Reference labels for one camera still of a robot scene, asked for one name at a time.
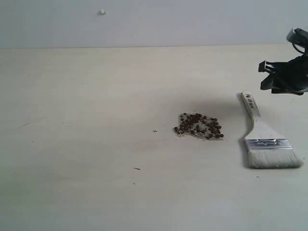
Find black right camera cable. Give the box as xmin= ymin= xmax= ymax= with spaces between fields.
xmin=292 ymin=42 xmax=308 ymax=55

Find wooden paint brush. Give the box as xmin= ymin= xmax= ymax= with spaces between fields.
xmin=242 ymin=90 xmax=303 ymax=169

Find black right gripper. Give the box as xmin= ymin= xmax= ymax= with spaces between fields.
xmin=258 ymin=55 xmax=308 ymax=94

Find brown beans and white crumbs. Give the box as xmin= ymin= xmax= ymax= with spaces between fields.
xmin=173 ymin=113 xmax=224 ymax=141

